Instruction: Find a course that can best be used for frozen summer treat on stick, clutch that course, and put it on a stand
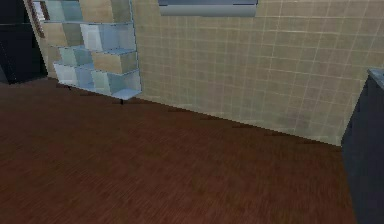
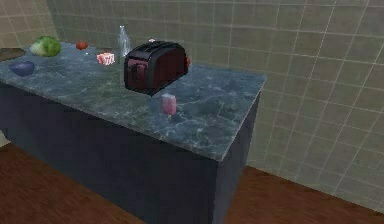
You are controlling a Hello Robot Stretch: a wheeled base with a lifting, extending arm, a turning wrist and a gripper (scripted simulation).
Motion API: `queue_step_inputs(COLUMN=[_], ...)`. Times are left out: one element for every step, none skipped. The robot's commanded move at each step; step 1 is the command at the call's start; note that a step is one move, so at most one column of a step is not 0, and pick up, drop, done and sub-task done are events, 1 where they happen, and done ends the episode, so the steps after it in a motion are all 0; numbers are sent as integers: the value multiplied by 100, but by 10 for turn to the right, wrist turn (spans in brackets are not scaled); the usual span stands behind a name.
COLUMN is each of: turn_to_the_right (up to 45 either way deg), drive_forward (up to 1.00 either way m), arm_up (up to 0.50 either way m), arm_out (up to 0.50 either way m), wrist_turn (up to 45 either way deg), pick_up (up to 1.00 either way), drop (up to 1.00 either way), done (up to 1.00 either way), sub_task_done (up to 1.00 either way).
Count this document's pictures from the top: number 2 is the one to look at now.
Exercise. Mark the pink ice lolly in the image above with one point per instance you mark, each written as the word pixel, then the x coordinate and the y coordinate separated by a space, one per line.
pixel 168 104

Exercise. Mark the small orange round item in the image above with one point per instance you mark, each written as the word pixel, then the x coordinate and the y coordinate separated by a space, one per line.
pixel 188 61

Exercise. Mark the dark red toaster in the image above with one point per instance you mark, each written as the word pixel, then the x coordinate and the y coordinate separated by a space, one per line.
pixel 154 66

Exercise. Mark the dark counter with marble top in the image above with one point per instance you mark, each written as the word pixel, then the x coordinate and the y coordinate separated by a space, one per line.
pixel 110 140

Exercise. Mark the clear glass bottle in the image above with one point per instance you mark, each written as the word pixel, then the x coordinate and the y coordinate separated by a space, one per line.
pixel 124 41

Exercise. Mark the red tomato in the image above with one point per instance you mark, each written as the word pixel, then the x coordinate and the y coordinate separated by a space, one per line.
pixel 81 45

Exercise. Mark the green lettuce head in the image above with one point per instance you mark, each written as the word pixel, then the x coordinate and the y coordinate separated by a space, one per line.
pixel 46 46

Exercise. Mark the dark blue bowl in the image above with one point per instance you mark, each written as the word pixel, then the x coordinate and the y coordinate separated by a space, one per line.
pixel 22 68

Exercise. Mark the dark brown round plate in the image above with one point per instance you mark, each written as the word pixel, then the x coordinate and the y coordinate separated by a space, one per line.
pixel 10 53

